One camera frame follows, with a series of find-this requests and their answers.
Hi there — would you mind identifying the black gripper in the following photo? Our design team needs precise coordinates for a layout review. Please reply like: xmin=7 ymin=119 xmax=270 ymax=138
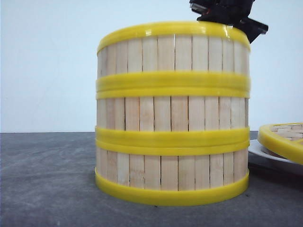
xmin=189 ymin=0 xmax=268 ymax=43

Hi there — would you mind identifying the bamboo steamer basket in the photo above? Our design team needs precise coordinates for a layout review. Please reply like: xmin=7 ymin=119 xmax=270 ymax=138
xmin=96 ymin=21 xmax=250 ymax=99
xmin=95 ymin=148 xmax=249 ymax=206
xmin=95 ymin=89 xmax=249 ymax=156

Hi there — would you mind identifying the woven bamboo steamer lid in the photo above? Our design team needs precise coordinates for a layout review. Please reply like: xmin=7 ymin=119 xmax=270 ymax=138
xmin=258 ymin=122 xmax=303 ymax=164

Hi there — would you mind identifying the white plate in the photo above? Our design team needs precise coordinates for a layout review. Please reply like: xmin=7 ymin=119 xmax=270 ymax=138
xmin=248 ymin=140 xmax=303 ymax=168

